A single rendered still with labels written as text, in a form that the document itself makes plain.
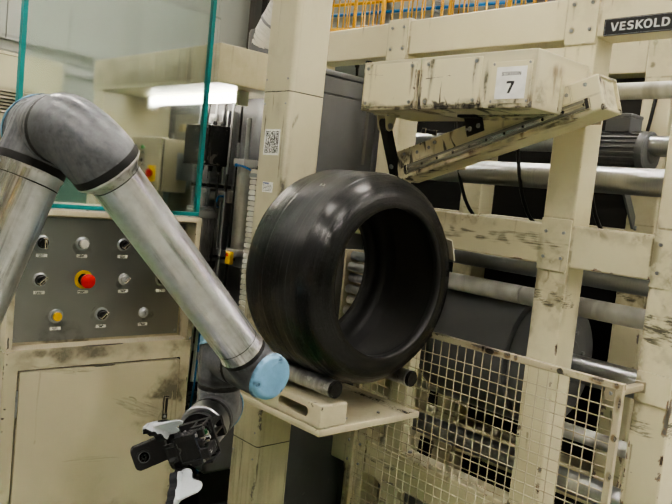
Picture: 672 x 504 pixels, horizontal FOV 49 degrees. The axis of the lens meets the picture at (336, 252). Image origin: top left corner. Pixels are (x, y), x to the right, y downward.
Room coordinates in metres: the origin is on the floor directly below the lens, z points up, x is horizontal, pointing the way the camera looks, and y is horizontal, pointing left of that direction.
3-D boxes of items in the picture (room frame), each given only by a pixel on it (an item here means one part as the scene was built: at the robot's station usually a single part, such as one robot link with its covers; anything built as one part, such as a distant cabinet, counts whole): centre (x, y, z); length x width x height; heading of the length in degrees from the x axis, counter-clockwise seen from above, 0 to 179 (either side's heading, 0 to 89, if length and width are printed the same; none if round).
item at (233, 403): (1.51, 0.21, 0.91); 0.12 x 0.09 x 0.10; 173
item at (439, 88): (2.12, -0.32, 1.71); 0.61 x 0.25 x 0.15; 42
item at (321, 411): (1.92, 0.09, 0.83); 0.36 x 0.09 x 0.06; 42
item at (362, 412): (2.02, -0.02, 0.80); 0.37 x 0.36 x 0.02; 132
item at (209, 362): (1.51, 0.21, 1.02); 0.12 x 0.09 x 0.12; 41
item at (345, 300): (2.43, -0.15, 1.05); 0.20 x 0.15 x 0.30; 42
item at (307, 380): (1.92, 0.08, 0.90); 0.35 x 0.05 x 0.05; 42
